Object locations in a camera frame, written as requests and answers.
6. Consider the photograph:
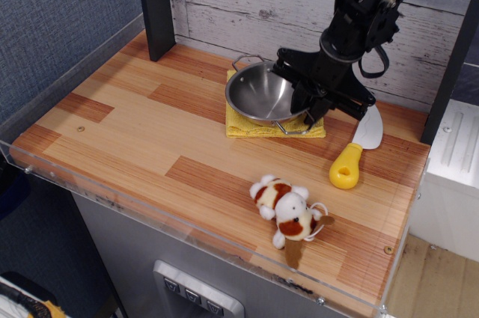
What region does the brown white plush dog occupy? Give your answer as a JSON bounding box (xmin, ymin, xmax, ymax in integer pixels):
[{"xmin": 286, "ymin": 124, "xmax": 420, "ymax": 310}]
[{"xmin": 249, "ymin": 174, "xmax": 335, "ymax": 269}]

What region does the stainless steel bowl with handles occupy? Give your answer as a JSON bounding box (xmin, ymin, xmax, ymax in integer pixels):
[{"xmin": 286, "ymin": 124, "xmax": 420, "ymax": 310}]
[{"xmin": 225, "ymin": 55, "xmax": 319, "ymax": 135}]

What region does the folded yellow cloth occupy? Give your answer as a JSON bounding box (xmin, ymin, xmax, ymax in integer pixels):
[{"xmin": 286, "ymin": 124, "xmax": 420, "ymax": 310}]
[{"xmin": 225, "ymin": 70, "xmax": 328, "ymax": 139}]

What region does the silver dispenser button panel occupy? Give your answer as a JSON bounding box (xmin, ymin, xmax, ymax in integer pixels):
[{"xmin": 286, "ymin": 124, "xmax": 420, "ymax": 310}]
[{"xmin": 153, "ymin": 260, "xmax": 245, "ymax": 317}]

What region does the white cabinet at right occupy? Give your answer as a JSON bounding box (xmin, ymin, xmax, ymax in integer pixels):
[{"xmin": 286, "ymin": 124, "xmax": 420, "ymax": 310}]
[{"xmin": 409, "ymin": 100, "xmax": 478, "ymax": 261}]

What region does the clear acrylic table guard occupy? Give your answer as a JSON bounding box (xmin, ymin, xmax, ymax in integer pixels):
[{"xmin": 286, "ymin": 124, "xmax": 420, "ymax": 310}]
[{"xmin": 1, "ymin": 19, "xmax": 429, "ymax": 317}]

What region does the black vertical post right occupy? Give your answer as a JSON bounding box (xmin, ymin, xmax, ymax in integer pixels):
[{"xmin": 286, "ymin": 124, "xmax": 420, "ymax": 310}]
[{"xmin": 420, "ymin": 0, "xmax": 478, "ymax": 145}]

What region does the black vertical post left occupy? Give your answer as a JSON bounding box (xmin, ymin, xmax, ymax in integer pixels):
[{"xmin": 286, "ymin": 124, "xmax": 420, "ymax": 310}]
[{"xmin": 141, "ymin": 0, "xmax": 176, "ymax": 61}]

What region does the black vertical post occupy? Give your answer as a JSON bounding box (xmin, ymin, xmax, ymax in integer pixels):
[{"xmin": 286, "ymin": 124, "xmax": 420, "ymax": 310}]
[
  {"xmin": 420, "ymin": 0, "xmax": 478, "ymax": 145},
  {"xmin": 141, "ymin": 0, "xmax": 176, "ymax": 61}
]

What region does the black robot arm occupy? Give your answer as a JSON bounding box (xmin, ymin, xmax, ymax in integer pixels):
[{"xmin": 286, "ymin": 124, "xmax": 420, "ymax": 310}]
[{"xmin": 273, "ymin": 0, "xmax": 402, "ymax": 125}]

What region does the yellow handled toy knife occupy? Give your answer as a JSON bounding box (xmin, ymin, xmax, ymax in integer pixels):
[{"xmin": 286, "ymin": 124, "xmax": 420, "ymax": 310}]
[{"xmin": 329, "ymin": 105, "xmax": 383, "ymax": 189}]

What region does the yellow black object bottom left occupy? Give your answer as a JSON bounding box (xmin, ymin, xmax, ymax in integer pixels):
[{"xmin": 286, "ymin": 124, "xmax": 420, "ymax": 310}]
[{"xmin": 1, "ymin": 283, "xmax": 66, "ymax": 317}]

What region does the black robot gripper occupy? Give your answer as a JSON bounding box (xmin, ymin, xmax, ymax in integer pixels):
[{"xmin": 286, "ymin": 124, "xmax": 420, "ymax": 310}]
[{"xmin": 273, "ymin": 48, "xmax": 376, "ymax": 125}]

